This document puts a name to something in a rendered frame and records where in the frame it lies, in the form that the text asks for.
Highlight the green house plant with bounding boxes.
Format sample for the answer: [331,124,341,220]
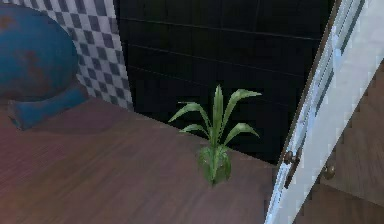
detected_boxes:
[168,84,263,186]

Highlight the brass door knob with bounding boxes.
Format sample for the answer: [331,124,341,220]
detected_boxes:
[322,164,337,181]
[283,150,296,166]

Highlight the white room door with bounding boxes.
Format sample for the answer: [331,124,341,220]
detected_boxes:
[264,0,384,224]

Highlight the blue round vase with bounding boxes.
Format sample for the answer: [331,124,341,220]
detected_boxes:
[0,3,88,131]

